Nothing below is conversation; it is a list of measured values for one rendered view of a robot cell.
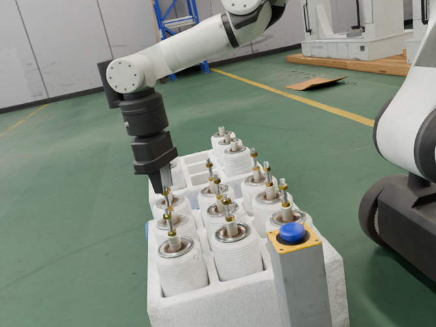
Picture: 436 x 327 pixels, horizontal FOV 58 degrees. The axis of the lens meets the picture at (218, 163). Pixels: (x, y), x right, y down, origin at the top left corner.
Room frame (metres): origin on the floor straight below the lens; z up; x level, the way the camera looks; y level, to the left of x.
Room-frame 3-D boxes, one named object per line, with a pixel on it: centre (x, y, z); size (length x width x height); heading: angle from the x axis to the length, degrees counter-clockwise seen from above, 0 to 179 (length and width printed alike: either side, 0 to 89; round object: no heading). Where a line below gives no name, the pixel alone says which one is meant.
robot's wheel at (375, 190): (0.91, -0.44, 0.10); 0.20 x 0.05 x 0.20; 98
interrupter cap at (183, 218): (0.81, 0.13, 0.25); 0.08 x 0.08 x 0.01
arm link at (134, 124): (0.81, 0.13, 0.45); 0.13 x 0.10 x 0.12; 150
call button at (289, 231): (0.54, -0.09, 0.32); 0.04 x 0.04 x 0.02
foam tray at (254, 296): (0.82, 0.01, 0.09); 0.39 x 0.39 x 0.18; 6
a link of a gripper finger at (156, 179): (0.79, 0.14, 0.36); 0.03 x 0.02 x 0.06; 60
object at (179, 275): (0.69, 0.12, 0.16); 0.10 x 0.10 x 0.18
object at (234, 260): (0.70, 0.00, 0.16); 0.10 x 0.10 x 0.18
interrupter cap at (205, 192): (0.94, 0.02, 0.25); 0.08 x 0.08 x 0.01
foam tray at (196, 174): (1.36, 0.06, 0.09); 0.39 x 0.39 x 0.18; 6
